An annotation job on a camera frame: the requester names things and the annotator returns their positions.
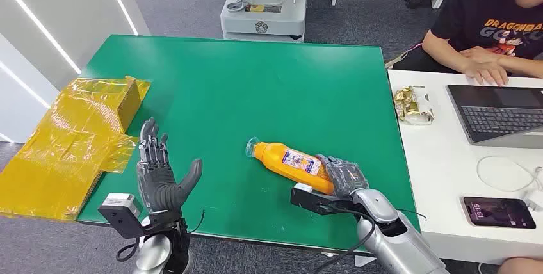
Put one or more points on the white robot base machine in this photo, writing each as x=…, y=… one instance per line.
x=265, y=17

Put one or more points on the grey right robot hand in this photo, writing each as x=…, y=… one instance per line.
x=345, y=176

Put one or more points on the person's knee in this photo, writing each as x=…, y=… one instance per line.
x=524, y=267

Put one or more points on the gold snack wrapper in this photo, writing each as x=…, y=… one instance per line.
x=411, y=106

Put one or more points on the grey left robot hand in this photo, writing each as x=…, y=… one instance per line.
x=159, y=183

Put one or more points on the person's right forearm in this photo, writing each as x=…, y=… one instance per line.
x=443, y=49

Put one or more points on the yellow taped cardboard box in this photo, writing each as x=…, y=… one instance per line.
x=63, y=149

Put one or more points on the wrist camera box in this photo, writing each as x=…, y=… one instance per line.
x=312, y=200
x=121, y=210

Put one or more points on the green table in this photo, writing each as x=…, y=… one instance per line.
x=254, y=102

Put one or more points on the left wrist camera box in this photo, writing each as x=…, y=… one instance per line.
x=121, y=210

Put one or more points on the black smartphone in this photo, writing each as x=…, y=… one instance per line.
x=498, y=212

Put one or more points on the person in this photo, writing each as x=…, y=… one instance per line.
x=479, y=13

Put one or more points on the white charger adapter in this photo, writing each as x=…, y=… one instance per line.
x=533, y=203

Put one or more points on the person's left hand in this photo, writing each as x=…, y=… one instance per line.
x=479, y=53

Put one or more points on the person's right hand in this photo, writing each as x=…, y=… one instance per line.
x=488, y=72

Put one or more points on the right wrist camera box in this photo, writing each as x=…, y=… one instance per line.
x=312, y=200

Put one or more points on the person's hand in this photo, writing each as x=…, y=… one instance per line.
x=479, y=53
x=488, y=72

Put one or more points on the grey laptop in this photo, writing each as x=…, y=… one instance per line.
x=496, y=115

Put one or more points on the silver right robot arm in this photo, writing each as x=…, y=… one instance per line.
x=398, y=246

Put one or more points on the orange plastic bottle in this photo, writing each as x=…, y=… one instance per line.
x=280, y=162

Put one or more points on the white desk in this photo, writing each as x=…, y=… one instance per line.
x=441, y=170

